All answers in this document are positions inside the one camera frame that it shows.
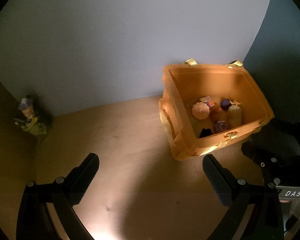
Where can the wooden side board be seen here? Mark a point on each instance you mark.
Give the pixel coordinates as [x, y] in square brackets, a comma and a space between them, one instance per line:
[5, 142]

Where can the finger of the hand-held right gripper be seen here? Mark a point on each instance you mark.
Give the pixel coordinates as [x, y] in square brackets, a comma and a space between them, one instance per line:
[285, 135]
[255, 152]

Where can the orange plastic container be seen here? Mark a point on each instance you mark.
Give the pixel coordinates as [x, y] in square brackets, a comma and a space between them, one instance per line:
[202, 82]

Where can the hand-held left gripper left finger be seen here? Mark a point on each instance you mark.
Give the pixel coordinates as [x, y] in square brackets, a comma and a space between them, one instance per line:
[86, 177]

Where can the yellow plush toy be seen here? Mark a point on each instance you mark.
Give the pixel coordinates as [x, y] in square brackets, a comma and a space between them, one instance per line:
[234, 116]

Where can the purple grape toy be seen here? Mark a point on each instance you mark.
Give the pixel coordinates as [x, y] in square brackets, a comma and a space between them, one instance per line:
[225, 104]

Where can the small black toy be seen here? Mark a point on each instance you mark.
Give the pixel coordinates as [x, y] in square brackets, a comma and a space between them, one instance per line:
[205, 133]

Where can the orange flower-shaped cookie toy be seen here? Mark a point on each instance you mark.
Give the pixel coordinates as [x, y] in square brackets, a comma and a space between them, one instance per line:
[201, 111]

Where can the purple camera toy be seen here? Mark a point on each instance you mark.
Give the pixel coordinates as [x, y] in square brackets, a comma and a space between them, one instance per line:
[221, 126]

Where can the multicoloured cube toy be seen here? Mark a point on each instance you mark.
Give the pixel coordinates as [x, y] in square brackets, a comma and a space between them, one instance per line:
[210, 103]

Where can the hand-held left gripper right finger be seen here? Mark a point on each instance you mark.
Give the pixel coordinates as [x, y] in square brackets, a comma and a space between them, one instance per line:
[218, 182]

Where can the witch figurine with yellow dress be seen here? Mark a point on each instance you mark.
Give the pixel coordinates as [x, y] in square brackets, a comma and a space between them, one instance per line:
[27, 110]

